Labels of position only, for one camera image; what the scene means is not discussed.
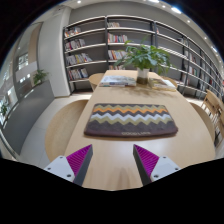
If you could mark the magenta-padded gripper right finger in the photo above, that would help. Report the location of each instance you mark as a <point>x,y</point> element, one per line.
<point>163,166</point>

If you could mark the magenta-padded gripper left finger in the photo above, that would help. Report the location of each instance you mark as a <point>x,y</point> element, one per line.
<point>60,166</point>

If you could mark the zigzag striped brown towel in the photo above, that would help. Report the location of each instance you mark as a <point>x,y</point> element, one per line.
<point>130,120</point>

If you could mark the slatted wooden chair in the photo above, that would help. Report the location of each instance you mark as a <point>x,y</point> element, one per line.
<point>213,106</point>

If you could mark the small green floor plant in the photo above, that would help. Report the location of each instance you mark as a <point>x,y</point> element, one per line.
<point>39,76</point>

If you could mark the large white book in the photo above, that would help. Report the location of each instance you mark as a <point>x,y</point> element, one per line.
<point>117,80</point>

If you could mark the green potted plant white pot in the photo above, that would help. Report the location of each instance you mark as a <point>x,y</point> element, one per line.
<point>145,58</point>

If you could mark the grey bookshelf unit with books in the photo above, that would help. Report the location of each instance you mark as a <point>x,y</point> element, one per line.
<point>90,50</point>

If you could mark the group of ceiling lights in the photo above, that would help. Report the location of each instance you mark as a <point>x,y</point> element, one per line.
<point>175,10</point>

